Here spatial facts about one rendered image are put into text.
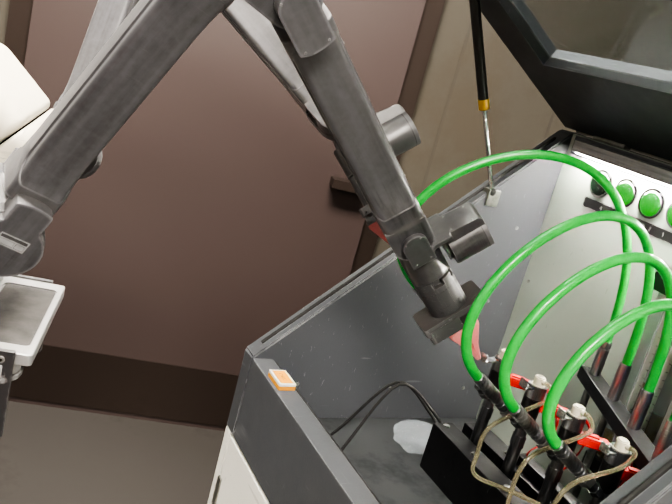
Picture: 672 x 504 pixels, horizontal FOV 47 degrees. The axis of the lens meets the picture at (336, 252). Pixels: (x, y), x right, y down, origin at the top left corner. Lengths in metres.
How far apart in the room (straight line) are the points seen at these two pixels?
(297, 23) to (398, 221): 0.32
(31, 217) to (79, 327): 2.03
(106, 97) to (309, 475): 0.63
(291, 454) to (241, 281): 1.61
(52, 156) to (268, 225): 1.93
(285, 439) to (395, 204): 0.45
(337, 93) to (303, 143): 1.81
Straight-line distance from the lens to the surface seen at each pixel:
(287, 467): 1.22
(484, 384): 1.06
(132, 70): 0.77
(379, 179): 0.92
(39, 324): 1.12
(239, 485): 1.39
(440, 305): 1.08
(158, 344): 2.85
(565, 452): 0.96
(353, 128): 0.86
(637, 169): 1.38
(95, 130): 0.80
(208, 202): 2.66
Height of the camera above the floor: 1.51
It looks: 15 degrees down
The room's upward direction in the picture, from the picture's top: 15 degrees clockwise
